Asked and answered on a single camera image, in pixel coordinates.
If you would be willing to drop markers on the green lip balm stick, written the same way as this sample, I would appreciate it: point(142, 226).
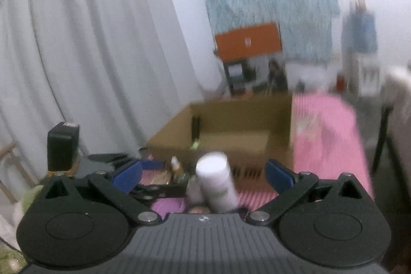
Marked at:
point(195, 144)

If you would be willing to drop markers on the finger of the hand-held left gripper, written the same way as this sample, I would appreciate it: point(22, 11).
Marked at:
point(160, 191)
point(107, 158)

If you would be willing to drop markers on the blue water jug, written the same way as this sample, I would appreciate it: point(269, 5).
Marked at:
point(361, 26)

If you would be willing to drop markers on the orange printed appliance box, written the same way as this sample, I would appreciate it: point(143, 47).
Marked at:
point(247, 43)

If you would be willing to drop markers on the brown cardboard box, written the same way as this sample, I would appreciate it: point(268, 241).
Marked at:
point(224, 120)

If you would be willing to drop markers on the purple plastic bowl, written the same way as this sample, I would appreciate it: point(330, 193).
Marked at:
point(167, 206)

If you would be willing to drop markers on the green glass dropper bottle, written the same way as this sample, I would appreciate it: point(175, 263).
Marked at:
point(176, 165)

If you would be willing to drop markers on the white curtain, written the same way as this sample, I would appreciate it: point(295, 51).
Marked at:
point(80, 36)

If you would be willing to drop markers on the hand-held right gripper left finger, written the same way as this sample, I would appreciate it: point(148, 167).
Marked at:
point(128, 176)

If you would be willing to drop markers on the red thermos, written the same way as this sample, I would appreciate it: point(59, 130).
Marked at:
point(340, 82)

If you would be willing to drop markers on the white supplement bottle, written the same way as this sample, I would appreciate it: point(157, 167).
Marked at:
point(213, 177)

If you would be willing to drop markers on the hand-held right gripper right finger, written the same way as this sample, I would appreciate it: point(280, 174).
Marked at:
point(278, 177)

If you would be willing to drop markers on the pink checkered tablecloth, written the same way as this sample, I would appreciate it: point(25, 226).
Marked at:
point(324, 145)

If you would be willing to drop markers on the black cylinder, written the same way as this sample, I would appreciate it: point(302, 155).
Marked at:
point(196, 128)

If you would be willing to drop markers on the black metal frame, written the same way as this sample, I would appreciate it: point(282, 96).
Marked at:
point(382, 139)

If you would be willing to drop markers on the quilted mattress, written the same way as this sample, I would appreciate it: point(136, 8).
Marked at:
point(399, 91)

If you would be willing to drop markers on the wooden rack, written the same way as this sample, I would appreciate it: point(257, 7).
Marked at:
point(14, 165)

